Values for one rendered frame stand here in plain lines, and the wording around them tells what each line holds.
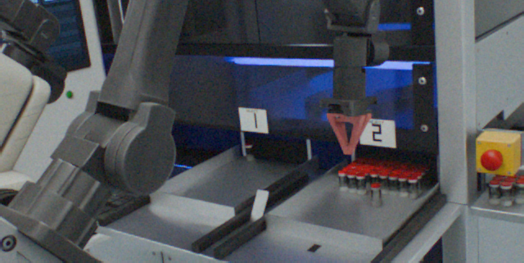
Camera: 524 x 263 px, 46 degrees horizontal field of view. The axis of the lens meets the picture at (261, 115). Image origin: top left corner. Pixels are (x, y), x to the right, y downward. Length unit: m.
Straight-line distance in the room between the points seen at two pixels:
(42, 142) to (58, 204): 1.08
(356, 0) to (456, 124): 0.39
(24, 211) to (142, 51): 0.20
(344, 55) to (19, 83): 0.54
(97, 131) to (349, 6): 0.49
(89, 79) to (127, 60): 1.08
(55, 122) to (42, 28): 0.66
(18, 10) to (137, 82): 0.44
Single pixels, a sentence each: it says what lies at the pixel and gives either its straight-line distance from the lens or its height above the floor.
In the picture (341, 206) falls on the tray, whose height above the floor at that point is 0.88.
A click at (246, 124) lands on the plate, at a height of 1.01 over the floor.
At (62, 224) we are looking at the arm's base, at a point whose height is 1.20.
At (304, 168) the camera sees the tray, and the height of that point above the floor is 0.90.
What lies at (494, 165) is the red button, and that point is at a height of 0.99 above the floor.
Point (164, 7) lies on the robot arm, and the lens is 0.68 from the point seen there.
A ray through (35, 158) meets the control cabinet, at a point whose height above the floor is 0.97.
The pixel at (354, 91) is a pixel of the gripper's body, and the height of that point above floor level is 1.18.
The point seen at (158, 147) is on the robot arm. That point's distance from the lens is 0.67.
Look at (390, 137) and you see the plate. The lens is 1.35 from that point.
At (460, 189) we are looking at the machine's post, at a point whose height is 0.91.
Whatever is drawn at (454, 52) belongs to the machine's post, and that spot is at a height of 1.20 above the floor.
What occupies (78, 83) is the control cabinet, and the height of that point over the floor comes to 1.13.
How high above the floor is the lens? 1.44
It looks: 15 degrees down
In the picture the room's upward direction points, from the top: 6 degrees counter-clockwise
